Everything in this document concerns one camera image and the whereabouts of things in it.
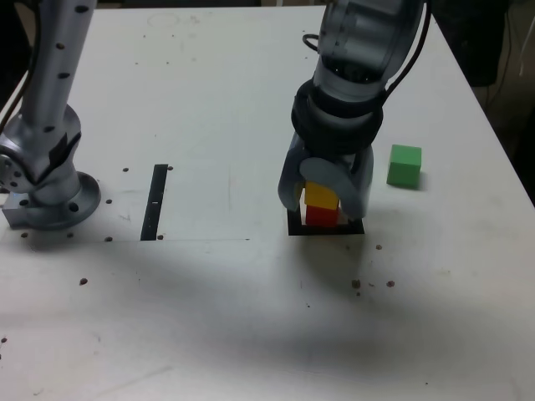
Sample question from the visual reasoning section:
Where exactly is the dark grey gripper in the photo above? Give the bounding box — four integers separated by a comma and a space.
277, 133, 375, 221

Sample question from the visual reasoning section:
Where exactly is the yellow cube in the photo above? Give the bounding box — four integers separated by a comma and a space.
303, 180, 339, 210

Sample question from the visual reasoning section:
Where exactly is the red cube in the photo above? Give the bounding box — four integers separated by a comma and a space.
306, 204, 339, 228

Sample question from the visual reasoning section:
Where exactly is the green cube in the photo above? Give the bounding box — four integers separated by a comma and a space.
385, 144, 423, 190

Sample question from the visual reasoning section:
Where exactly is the black tape square outline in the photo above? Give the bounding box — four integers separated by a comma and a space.
287, 207, 365, 237

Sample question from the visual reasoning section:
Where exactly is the black tape strip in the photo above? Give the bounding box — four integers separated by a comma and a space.
140, 164, 168, 242

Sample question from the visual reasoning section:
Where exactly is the dark background object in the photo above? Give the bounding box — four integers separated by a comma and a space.
430, 0, 514, 88

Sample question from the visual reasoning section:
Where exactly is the white cable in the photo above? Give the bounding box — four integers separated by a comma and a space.
517, 8, 531, 77

